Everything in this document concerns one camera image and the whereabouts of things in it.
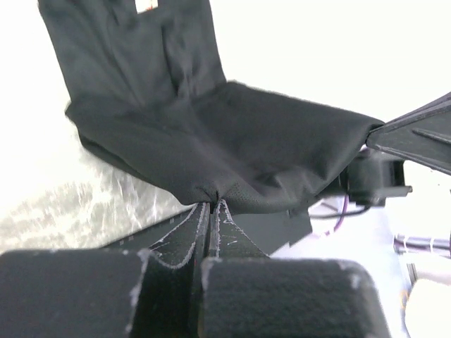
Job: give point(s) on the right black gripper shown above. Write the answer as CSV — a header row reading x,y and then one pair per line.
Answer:
x,y
421,136

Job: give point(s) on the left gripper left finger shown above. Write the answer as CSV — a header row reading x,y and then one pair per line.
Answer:
x,y
180,248

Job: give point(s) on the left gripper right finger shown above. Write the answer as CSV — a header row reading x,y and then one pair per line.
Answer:
x,y
227,240

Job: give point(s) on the black t-shirt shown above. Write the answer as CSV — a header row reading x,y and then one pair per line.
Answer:
x,y
148,95

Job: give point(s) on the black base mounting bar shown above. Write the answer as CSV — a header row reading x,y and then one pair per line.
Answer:
x,y
268,231

